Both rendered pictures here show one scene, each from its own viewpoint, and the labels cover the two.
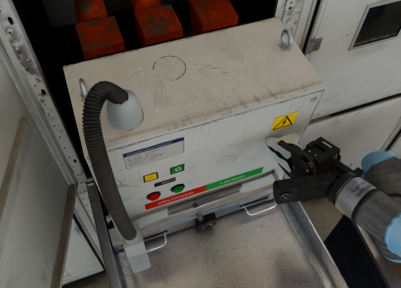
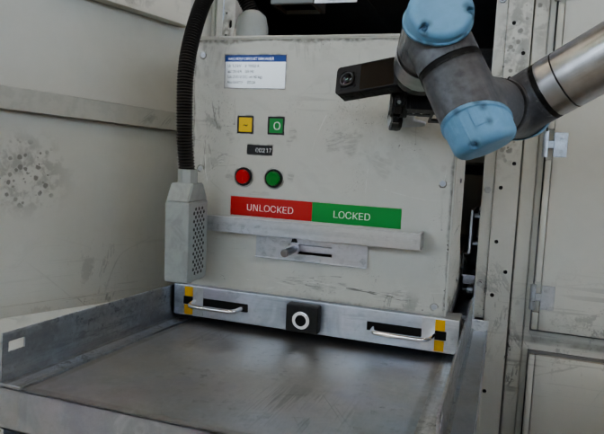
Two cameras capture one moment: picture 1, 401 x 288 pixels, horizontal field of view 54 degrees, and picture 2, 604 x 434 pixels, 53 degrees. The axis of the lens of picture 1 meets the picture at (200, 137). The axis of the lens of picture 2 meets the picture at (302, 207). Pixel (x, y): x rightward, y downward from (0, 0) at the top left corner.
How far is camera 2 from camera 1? 114 cm
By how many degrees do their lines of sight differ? 61
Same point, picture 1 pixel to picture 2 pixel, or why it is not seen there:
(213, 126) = (320, 50)
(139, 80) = not seen: hidden behind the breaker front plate
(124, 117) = (244, 20)
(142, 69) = not seen: hidden behind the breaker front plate
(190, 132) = (293, 49)
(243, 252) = (325, 365)
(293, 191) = (357, 70)
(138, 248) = (183, 192)
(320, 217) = not seen: outside the picture
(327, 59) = (590, 185)
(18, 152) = (164, 110)
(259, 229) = (378, 364)
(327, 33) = (576, 129)
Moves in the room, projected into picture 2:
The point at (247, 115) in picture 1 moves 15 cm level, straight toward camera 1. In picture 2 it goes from (360, 48) to (291, 31)
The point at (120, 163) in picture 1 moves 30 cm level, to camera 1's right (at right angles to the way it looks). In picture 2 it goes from (220, 71) to (353, 58)
